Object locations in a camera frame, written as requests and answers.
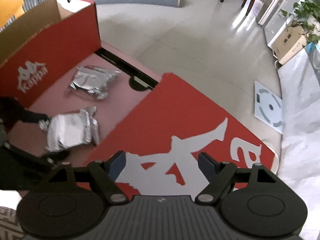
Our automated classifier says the red Kappa box lid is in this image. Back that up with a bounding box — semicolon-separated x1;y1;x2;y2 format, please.
88;73;279;197

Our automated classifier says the silver foil pouch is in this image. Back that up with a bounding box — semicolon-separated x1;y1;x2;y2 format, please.
66;65;121;100
39;106;100;153

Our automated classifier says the red cardboard shoe box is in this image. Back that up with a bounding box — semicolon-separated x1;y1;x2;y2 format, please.
1;0;101;107

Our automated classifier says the white bathroom scale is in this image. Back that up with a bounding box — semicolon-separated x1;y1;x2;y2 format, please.
254;81;283;134

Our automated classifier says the white marble tv cabinet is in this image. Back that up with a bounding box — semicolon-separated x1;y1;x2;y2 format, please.
278;47;319;239

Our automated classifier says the brown cardboard carton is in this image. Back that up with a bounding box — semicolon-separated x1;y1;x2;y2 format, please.
272;25;307;65

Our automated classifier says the yellow plastic chair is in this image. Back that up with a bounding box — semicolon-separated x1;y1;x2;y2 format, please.
1;0;25;30

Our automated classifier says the green potted vine plant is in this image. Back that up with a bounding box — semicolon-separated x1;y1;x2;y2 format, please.
280;0;319;44

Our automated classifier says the silver refrigerator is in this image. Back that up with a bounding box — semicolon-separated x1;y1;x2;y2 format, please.
257;0;293;26

